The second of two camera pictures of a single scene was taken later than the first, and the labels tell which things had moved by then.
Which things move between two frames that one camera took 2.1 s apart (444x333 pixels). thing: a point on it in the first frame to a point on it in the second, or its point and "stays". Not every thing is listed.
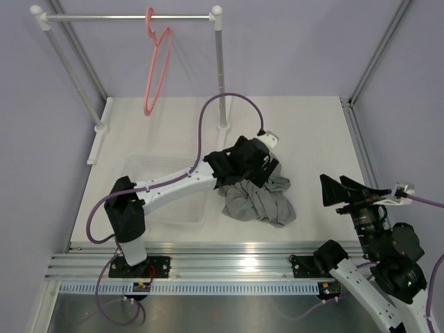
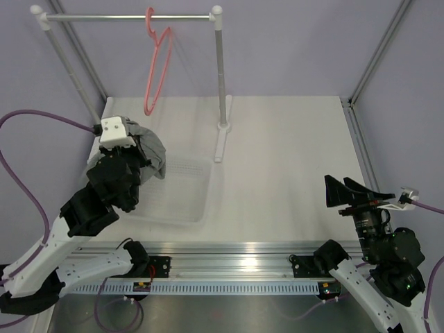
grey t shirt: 245,201 to 152,147
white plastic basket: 189,208 stays
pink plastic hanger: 148,110 stays
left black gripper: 257,175 to 138,150
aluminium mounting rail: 189,259 stays
